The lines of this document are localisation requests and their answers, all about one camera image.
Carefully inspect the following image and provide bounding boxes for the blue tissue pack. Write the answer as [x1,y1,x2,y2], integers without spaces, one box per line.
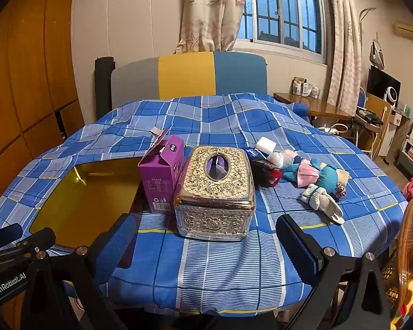
[243,147,264,160]

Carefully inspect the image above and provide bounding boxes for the white sponge block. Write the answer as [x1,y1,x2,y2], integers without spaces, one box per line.
[255,136,277,156]

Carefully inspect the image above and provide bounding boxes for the left beige curtain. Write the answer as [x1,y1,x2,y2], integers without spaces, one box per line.
[175,0,246,54]

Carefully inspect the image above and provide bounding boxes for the rattan chair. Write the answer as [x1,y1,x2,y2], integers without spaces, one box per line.
[381,199,413,329]

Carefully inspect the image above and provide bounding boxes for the grey yellow blue headboard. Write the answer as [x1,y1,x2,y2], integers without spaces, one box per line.
[110,51,268,109]

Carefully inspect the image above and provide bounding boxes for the right beige curtain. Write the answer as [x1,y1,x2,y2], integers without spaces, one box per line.
[327,0,362,116]

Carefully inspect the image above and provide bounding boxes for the yellow metal tray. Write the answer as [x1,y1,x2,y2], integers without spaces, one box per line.
[29,157,141,249]

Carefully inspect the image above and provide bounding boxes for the blue plaid bed sheet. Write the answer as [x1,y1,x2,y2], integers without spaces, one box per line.
[0,92,408,318]

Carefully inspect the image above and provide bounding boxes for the white sock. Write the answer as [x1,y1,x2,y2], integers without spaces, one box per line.
[301,183,345,225]

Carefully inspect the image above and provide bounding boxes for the white desk fan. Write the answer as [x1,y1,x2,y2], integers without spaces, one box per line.
[384,86,398,108]

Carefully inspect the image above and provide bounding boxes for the teal plush doll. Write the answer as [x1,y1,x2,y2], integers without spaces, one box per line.
[282,156,349,199]

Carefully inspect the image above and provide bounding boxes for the purple cardboard carton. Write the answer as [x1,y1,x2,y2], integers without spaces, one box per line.
[138,129,184,213]

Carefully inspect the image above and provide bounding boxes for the wooden folding chair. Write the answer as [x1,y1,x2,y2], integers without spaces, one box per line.
[352,87,392,160]

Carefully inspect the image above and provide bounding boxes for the white cable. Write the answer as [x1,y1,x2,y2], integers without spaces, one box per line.
[318,122,350,136]

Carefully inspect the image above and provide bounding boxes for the window with bars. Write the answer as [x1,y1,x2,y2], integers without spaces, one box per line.
[236,0,327,63]

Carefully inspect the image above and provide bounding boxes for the wooden wardrobe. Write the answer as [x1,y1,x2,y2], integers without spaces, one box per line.
[0,0,84,196]

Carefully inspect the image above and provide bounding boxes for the black monitor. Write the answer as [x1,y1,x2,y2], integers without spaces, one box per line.
[366,66,401,101]

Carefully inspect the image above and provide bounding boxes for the packages on side table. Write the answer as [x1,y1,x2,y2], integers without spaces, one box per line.
[291,77,321,99]

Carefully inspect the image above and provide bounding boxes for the gold ornate tissue box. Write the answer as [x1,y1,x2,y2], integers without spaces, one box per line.
[173,145,256,242]

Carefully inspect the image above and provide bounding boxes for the beige curtain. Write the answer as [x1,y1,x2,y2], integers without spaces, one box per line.
[327,0,362,116]
[175,0,246,54]

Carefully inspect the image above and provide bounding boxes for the wooden side table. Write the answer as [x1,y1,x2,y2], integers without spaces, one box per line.
[273,92,353,121]

